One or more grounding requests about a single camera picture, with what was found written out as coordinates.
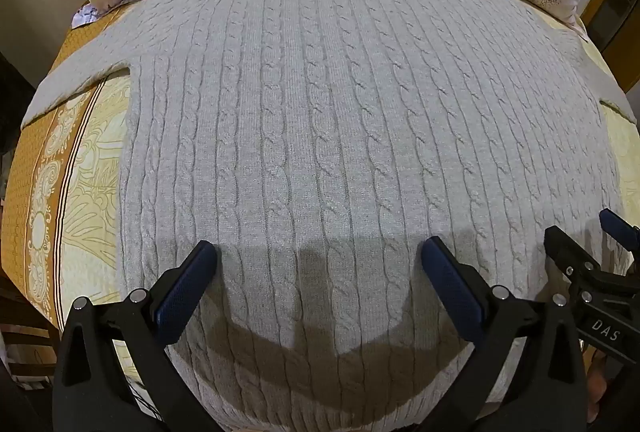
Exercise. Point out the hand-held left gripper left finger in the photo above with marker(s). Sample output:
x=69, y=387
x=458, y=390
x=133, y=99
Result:
x=182, y=292

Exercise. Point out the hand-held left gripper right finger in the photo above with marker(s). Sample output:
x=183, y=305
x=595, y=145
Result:
x=452, y=289

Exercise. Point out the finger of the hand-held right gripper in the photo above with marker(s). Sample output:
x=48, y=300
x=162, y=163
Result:
x=620, y=229
x=562, y=244

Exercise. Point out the person's right hand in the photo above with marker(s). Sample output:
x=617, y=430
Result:
x=597, y=387

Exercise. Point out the yellow patterned bedspread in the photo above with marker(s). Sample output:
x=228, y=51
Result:
x=85, y=192

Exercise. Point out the wooden chair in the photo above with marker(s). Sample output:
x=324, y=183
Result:
x=25, y=337

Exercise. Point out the wooden bed frame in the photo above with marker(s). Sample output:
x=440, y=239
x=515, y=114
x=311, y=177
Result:
x=617, y=6

